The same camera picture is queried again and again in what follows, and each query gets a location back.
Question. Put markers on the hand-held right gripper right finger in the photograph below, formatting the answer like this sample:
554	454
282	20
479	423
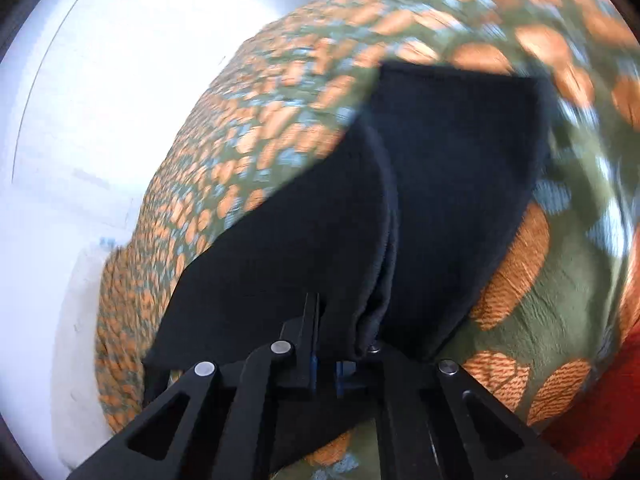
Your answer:
342	371

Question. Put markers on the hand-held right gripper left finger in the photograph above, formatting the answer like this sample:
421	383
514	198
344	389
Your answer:
313	366

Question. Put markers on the black pants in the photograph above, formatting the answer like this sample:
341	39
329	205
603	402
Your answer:
440	185

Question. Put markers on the green orange patterned blanket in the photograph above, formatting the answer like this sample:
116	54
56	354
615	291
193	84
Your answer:
280	125

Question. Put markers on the red cloth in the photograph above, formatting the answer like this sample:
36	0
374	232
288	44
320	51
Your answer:
607	415

